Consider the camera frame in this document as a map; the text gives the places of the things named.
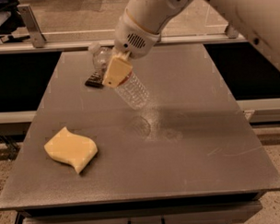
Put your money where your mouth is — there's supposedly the metal window rail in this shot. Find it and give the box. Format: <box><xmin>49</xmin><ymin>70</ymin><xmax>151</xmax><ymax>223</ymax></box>
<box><xmin>0</xmin><ymin>33</ymin><xmax>246</xmax><ymax>54</ymax></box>

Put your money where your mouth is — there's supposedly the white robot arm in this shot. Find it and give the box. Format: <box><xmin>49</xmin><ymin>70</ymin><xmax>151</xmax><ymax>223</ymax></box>
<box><xmin>103</xmin><ymin>0</ymin><xmax>280</xmax><ymax>88</ymax></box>

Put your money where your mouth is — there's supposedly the small black comb object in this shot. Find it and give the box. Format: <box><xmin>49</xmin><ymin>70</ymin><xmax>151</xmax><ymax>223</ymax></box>
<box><xmin>85</xmin><ymin>72</ymin><xmax>103</xmax><ymax>88</ymax></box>

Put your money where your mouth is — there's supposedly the cabinet under table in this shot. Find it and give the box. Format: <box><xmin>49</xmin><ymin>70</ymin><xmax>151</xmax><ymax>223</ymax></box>
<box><xmin>17</xmin><ymin>193</ymin><xmax>263</xmax><ymax>224</ymax></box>

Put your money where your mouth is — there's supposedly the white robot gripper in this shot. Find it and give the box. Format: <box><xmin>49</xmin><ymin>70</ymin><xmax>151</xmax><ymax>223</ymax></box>
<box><xmin>102</xmin><ymin>9</ymin><xmax>159</xmax><ymax>88</ymax></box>

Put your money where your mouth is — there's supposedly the left metal bracket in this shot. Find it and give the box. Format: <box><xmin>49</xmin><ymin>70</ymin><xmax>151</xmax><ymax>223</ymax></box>
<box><xmin>17</xmin><ymin>5</ymin><xmax>46</xmax><ymax>48</ymax></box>

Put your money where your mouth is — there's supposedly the right metal bracket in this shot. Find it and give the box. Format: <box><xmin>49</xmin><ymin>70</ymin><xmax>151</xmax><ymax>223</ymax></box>
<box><xmin>225</xmin><ymin>24</ymin><xmax>239</xmax><ymax>39</ymax></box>

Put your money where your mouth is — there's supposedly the metal bracket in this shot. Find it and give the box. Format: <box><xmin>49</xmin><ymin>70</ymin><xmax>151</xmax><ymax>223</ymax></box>
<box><xmin>17</xmin><ymin>5</ymin><xmax>46</xmax><ymax>48</ymax></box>
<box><xmin>225</xmin><ymin>24</ymin><xmax>239</xmax><ymax>39</ymax></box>

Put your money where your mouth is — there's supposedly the yellow wavy sponge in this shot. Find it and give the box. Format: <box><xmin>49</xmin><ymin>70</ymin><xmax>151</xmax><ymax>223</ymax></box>
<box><xmin>43</xmin><ymin>127</ymin><xmax>98</xmax><ymax>174</ymax></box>

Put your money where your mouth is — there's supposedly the clear plastic water bottle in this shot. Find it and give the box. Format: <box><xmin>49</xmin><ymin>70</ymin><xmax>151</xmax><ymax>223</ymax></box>
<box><xmin>88</xmin><ymin>42</ymin><xmax>148</xmax><ymax>110</ymax></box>

